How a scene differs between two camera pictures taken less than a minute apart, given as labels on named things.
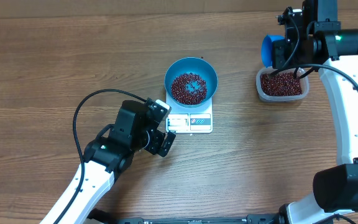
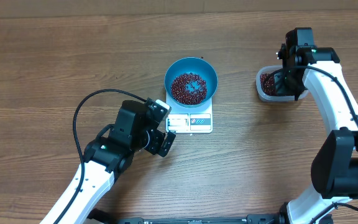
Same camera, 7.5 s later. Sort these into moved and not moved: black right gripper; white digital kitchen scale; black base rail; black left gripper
Moved: black right gripper
Not moved: white digital kitchen scale; black base rail; black left gripper
